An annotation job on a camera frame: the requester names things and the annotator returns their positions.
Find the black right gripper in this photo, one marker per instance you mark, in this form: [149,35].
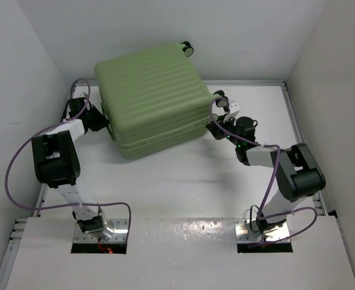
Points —
[218,132]

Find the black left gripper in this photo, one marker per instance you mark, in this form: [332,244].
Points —
[100,121]

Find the light green suitcase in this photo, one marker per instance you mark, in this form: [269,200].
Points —
[153,99]

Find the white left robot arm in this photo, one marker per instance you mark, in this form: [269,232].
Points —
[57,165]

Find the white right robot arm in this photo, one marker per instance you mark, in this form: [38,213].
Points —
[282,195]

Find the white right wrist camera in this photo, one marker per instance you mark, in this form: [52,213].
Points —
[232,112]

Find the left aluminium table rail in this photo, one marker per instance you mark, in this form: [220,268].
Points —
[13,244]

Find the aluminium table rail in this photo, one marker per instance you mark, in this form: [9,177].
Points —
[13,244]
[309,176]

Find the right aluminium table rail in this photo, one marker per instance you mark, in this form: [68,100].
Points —
[309,176]

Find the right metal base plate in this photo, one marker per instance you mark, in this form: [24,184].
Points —
[248,233]

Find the metal base plate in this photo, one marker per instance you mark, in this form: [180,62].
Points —
[248,233]
[116,233]

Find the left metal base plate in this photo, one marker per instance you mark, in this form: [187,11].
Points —
[116,233]

